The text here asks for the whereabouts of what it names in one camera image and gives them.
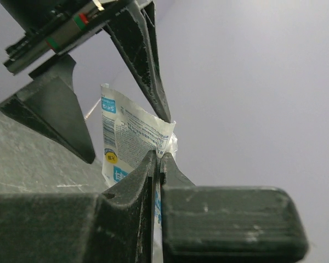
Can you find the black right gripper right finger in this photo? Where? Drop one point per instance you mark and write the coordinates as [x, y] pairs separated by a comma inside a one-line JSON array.
[[227, 223]]

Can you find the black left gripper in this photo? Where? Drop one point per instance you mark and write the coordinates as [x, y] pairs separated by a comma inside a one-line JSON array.
[[48, 104]]

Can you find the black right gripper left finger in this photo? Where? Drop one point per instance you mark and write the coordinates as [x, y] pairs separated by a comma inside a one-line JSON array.
[[51, 227]]

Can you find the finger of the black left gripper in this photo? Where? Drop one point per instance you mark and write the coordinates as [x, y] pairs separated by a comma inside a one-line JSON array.
[[132, 28]]

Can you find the white blue gauze packet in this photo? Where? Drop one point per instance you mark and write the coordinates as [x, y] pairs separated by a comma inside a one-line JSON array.
[[134, 143]]

